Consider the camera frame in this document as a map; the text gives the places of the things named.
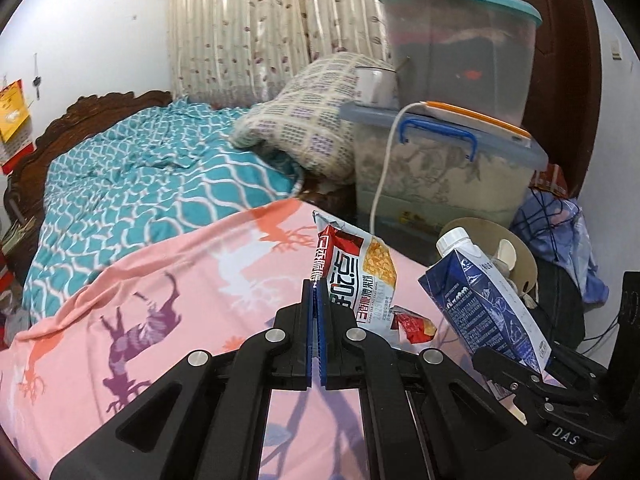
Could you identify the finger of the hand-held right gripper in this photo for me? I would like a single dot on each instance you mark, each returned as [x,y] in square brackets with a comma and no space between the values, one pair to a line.
[502,372]
[575,370]

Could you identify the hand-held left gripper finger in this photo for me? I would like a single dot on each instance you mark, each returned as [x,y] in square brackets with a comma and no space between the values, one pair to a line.
[324,355]
[314,345]

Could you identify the blue white milk carton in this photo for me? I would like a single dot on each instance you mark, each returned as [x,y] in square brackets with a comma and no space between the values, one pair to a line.
[480,300]

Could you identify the white red yellow snack packet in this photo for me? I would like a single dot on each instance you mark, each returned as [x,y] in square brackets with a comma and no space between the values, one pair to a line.
[365,280]

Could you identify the dark cloth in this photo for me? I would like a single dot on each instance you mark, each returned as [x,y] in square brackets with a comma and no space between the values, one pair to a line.
[565,305]

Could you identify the small red wrapper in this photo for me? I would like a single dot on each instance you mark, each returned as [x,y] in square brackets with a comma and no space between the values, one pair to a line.
[417,329]

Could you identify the tan straw hat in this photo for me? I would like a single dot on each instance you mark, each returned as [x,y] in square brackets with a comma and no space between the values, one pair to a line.
[522,260]

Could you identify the blue clothing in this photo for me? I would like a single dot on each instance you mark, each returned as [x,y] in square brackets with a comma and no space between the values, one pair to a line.
[575,240]

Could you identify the pink floral blanket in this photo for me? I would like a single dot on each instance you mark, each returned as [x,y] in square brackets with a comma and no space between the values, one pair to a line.
[175,270]

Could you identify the red printed bag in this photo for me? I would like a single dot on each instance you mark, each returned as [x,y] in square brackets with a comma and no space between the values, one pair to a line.
[550,180]

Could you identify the cream plaid pillow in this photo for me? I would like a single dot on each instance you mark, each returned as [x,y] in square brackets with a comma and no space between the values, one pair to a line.
[310,110]

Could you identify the teal patterned bedsheet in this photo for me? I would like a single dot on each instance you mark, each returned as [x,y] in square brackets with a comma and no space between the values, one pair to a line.
[150,170]

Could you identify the phone with orange case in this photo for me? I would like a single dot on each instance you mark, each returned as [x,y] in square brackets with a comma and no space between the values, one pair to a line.
[480,122]

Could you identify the white enamel mug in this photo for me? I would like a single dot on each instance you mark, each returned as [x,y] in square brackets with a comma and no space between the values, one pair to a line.
[372,86]

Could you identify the dark wooden door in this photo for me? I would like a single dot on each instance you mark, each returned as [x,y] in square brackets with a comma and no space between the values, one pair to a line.
[560,85]

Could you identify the grey cloth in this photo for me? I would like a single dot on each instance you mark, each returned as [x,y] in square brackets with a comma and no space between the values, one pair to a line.
[15,327]

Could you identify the clear storage box teal lid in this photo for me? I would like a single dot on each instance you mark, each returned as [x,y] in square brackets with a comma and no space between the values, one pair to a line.
[450,50]

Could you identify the cream leaf-print curtain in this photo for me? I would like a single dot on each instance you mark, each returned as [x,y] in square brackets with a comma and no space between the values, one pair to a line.
[240,25]

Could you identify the carved wooden headboard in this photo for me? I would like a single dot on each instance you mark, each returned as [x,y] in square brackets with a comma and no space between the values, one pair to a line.
[65,120]

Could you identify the wall light switch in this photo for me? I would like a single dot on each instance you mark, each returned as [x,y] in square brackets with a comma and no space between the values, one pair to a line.
[616,51]

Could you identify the yellow red wall calendar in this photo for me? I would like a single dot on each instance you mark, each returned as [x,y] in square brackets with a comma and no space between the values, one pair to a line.
[12,115]

